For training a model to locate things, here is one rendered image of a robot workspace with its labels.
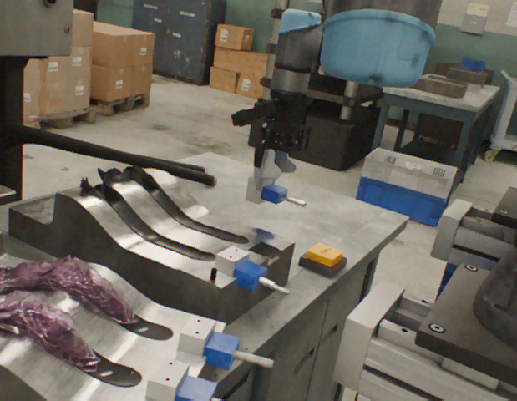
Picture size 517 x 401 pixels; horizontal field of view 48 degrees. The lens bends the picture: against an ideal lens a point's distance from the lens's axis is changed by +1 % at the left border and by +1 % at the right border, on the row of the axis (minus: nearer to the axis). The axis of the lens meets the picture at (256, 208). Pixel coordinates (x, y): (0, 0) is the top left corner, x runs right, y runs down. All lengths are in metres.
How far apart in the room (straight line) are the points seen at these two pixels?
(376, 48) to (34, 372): 0.53
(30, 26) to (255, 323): 1.00
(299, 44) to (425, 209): 3.11
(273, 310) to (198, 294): 0.17
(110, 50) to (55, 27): 3.86
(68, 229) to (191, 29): 6.98
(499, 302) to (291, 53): 0.66
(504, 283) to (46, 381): 0.52
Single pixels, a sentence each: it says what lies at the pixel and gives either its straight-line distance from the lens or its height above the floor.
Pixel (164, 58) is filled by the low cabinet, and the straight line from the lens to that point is 8.23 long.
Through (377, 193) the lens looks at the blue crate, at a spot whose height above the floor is 0.12.
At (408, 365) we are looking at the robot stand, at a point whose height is 0.97.
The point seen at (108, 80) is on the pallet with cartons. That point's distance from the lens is 5.59.
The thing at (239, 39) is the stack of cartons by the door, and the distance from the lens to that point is 7.75.
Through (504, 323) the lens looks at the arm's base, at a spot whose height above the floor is 1.06.
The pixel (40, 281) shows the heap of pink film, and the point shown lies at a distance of 0.87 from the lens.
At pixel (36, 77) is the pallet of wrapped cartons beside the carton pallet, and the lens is 4.83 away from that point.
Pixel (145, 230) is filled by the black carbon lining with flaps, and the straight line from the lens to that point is 1.08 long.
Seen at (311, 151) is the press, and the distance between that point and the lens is 5.02.
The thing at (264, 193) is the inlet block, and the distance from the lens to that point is 1.22.
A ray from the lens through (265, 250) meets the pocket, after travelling 1.09.
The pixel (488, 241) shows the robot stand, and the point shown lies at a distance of 1.14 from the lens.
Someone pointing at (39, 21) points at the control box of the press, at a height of 1.16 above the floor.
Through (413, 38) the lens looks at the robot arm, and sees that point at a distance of 0.41.
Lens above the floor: 1.33
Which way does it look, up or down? 21 degrees down
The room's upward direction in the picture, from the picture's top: 10 degrees clockwise
